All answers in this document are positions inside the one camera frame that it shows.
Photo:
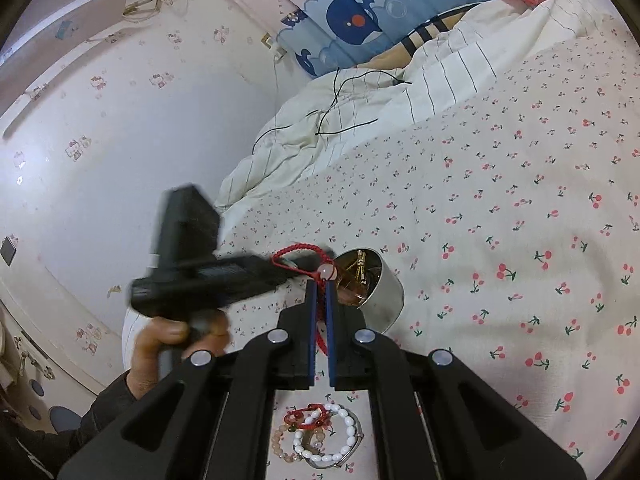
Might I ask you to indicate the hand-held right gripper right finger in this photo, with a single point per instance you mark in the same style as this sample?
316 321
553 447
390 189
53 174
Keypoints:
332 335

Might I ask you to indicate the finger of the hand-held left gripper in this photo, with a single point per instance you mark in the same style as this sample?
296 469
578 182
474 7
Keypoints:
295 260

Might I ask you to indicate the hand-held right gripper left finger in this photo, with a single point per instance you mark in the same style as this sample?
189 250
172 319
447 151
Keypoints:
311 335

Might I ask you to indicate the round silver tin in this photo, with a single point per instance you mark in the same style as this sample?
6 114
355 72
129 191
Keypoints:
385 300

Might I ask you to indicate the person's left forearm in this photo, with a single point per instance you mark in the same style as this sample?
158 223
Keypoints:
75 435

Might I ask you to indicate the person's left hand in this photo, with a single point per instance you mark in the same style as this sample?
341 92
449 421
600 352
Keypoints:
150 340

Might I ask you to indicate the blue whale-print curtain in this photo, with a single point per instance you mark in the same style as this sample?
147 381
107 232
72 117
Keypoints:
350 15

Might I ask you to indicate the white striped duvet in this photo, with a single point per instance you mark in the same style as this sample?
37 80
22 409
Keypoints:
450 60

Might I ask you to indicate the dark wall switch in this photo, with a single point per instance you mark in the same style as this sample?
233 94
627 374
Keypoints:
7 250

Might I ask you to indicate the white wall socket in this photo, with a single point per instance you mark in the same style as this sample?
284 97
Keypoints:
275 50

